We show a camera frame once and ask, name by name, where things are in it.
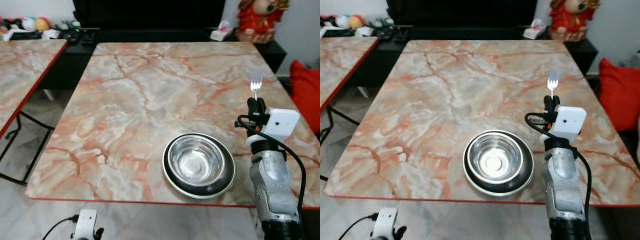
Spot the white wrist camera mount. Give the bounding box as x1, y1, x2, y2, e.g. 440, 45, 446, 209
371, 207, 399, 240
73, 208, 99, 240
261, 108, 302, 144
552, 105, 588, 143

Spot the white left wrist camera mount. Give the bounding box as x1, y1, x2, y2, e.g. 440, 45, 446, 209
73, 208, 99, 240
371, 207, 399, 240

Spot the black metal table frame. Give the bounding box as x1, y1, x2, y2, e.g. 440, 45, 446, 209
0, 111, 55, 187

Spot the black remote control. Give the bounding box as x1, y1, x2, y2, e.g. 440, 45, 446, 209
59, 23, 99, 45
375, 22, 407, 42

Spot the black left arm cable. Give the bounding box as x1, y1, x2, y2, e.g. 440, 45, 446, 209
338, 213, 379, 240
41, 214, 81, 240

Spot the black tv cabinet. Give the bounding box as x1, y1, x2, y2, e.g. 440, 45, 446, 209
357, 25, 600, 90
38, 27, 289, 92

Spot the red cushion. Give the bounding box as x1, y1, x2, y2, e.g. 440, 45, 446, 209
598, 57, 640, 133
289, 59, 321, 134

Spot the shiny steel bowl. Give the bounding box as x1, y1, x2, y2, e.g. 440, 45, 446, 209
467, 132, 525, 185
167, 134, 231, 187

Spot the white pink tissue pack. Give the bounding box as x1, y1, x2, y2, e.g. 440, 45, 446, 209
209, 19, 234, 42
523, 18, 547, 40

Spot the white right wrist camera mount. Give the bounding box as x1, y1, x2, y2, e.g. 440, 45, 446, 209
261, 108, 302, 144
552, 105, 588, 143

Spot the red plush doll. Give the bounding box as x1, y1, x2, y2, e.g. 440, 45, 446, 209
548, 0, 601, 43
234, 0, 291, 44

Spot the black television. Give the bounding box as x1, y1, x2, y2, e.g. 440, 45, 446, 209
385, 0, 539, 28
72, 0, 227, 30

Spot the black plate with white rim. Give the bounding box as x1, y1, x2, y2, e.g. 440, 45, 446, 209
462, 129, 535, 197
161, 132, 237, 200

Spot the silver metal fork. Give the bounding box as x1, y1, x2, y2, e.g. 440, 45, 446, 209
546, 67, 561, 99
250, 69, 265, 101

